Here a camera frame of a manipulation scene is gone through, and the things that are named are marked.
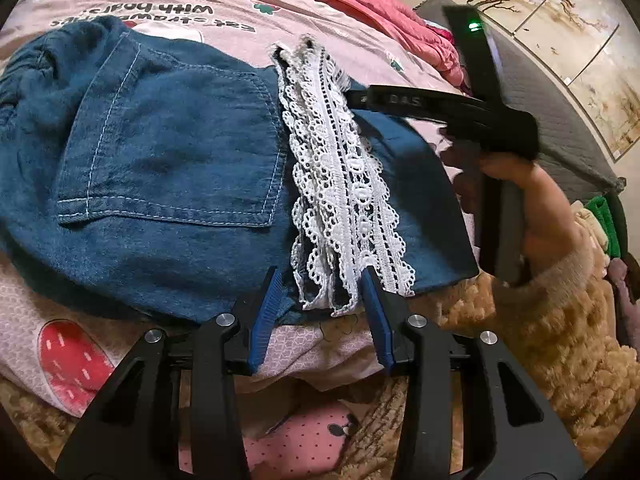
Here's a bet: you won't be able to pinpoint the person's right hand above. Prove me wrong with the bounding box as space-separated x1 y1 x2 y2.
441 141 582 282

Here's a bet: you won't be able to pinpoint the tan fuzzy robe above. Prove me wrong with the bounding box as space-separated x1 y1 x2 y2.
0 275 632 480

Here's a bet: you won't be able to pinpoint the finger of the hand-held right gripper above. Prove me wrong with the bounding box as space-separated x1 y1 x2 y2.
345 84 502 124

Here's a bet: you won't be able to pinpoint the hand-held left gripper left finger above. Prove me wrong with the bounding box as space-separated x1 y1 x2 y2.
55 266 286 480

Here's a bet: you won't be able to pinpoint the green cloth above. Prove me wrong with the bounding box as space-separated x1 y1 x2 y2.
582 195 622 258

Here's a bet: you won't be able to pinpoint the grey quilted headboard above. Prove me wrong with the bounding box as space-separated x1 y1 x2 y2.
414 0 629 197

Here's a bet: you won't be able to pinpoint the pink strawberry printed blanket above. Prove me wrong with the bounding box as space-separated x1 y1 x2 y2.
0 0 476 420

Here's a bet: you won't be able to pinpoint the person's right forearm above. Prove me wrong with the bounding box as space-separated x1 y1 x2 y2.
492 237 628 396

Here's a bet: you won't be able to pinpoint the blossom tree wall painting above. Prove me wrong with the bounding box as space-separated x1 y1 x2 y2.
467 0 640 163

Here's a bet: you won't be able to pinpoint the red quilt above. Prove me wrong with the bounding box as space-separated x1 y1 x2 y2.
60 0 473 97

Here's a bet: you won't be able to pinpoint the blue denim pants lace trim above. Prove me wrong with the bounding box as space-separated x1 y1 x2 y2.
0 15 482 327

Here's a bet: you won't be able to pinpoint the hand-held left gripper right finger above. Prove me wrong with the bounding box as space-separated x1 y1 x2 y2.
361 265 586 480

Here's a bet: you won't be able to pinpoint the pink dotted pyjama pants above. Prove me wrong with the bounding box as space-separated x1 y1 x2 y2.
244 404 362 480

